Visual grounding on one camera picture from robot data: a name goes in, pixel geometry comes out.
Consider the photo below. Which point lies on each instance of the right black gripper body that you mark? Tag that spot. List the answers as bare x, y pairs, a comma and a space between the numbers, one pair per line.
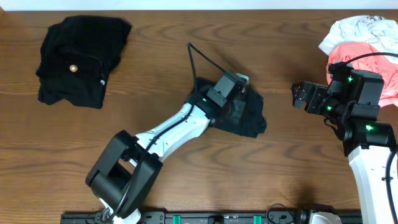
318, 103

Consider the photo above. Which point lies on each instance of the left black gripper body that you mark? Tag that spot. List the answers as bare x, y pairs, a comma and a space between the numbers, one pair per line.
233, 112

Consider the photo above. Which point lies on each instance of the black t-shirt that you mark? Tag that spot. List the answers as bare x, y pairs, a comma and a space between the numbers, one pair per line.
252, 122

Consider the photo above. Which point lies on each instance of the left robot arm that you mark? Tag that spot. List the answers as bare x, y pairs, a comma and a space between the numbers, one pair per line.
129, 165

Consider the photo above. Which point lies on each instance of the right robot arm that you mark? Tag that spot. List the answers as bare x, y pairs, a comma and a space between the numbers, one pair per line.
371, 148

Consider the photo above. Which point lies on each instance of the coral pink t-shirt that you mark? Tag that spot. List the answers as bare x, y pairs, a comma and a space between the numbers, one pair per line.
379, 64

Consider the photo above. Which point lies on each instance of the white printed t-shirt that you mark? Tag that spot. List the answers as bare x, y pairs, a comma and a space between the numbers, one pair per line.
377, 31

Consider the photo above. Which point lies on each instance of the folded black pants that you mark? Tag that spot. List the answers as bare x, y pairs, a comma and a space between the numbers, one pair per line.
77, 57

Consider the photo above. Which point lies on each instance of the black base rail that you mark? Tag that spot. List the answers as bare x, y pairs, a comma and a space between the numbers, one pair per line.
276, 213

